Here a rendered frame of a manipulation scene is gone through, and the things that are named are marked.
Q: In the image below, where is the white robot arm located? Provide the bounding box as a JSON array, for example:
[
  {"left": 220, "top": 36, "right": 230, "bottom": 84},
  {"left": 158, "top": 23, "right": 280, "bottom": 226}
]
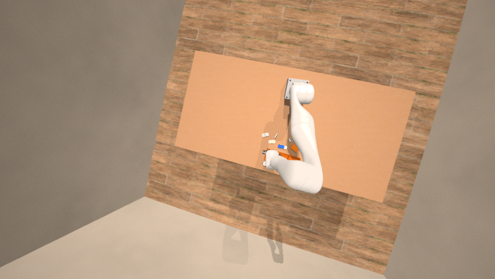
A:
[{"left": 263, "top": 83, "right": 323, "bottom": 194}]

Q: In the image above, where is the orange rack of three bins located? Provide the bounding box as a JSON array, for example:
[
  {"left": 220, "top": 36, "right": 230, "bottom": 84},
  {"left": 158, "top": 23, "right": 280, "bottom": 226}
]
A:
[{"left": 279, "top": 152, "right": 300, "bottom": 160}]

